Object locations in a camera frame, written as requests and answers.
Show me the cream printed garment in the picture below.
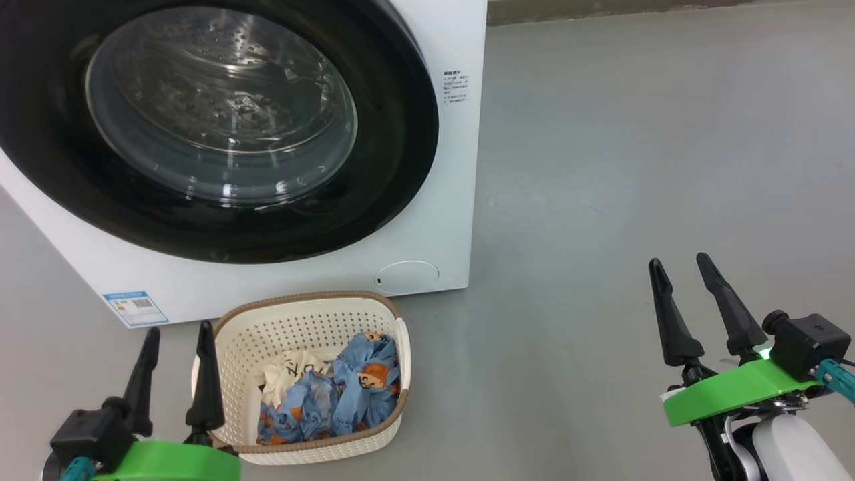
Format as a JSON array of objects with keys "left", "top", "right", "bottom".
[{"left": 259, "top": 347, "right": 345, "bottom": 408}]

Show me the white front-load washing machine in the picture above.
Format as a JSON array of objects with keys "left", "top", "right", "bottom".
[{"left": 0, "top": 0, "right": 488, "bottom": 329}]

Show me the oval washer filter hatch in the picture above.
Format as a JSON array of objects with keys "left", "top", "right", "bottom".
[{"left": 374, "top": 261, "right": 440, "bottom": 295}]

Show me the cream perforated laundry basket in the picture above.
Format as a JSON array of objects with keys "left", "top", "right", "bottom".
[{"left": 192, "top": 291, "right": 411, "bottom": 466}]

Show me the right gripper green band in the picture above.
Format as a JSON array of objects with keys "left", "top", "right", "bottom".
[{"left": 648, "top": 252, "right": 821, "bottom": 428}]

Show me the black round glass washer door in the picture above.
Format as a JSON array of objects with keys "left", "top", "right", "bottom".
[{"left": 0, "top": 0, "right": 440, "bottom": 265}]

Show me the blue bear-print garment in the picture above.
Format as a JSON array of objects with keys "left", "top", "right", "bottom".
[{"left": 256, "top": 332, "right": 401, "bottom": 446}]

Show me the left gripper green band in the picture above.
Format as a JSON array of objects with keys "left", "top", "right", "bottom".
[{"left": 94, "top": 321, "right": 241, "bottom": 481}]

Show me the small printed text label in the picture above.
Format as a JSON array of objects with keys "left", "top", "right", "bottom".
[{"left": 442, "top": 69, "right": 470, "bottom": 104}]

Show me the blue energy label sticker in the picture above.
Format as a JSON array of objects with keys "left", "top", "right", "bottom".
[{"left": 102, "top": 291, "right": 170, "bottom": 328}]

